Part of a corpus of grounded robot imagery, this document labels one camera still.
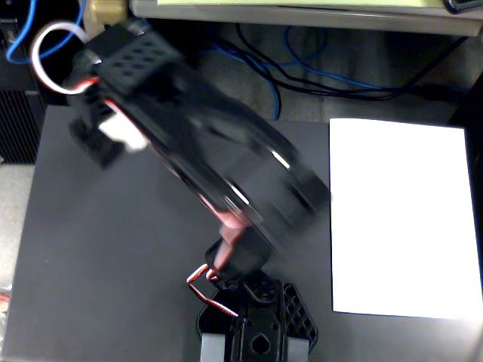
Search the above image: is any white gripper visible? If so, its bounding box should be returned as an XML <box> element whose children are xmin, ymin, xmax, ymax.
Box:
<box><xmin>98</xmin><ymin>112</ymin><xmax>149</xmax><ymax>154</ymax></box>

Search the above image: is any black foam cube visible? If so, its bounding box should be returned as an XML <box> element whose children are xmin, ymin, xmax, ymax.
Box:
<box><xmin>69</xmin><ymin>116</ymin><xmax>126</xmax><ymax>170</ymax></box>

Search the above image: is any black computer tower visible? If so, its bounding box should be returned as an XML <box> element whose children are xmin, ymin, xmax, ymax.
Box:
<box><xmin>0</xmin><ymin>17</ymin><xmax>48</xmax><ymax>166</ymax></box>

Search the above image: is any beige plastic block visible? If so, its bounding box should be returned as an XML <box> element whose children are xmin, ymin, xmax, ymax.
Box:
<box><xmin>88</xmin><ymin>0</ymin><xmax>128</xmax><ymax>26</ymax></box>

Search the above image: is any white paper sheet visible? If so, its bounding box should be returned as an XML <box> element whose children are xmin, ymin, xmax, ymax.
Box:
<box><xmin>329</xmin><ymin>118</ymin><xmax>483</xmax><ymax>321</ymax></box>

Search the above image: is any black device on desk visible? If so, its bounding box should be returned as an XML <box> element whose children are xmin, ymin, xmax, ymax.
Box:
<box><xmin>441</xmin><ymin>0</ymin><xmax>483</xmax><ymax>15</ymax></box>

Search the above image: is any red white servo wire loop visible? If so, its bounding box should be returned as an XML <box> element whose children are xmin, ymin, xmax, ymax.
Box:
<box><xmin>30</xmin><ymin>21</ymin><xmax>101</xmax><ymax>95</ymax></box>

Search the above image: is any blue looped cable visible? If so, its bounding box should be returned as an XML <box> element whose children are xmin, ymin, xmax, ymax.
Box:
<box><xmin>5</xmin><ymin>0</ymin><xmax>88</xmax><ymax>65</ymax></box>

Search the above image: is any red white black base wire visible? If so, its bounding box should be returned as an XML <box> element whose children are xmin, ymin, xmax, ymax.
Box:
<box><xmin>186</xmin><ymin>263</ymin><xmax>239</xmax><ymax>318</ymax></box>

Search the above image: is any long black floor cable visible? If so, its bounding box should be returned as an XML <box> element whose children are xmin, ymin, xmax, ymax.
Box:
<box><xmin>233</xmin><ymin>22</ymin><xmax>469</xmax><ymax>102</ymax></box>

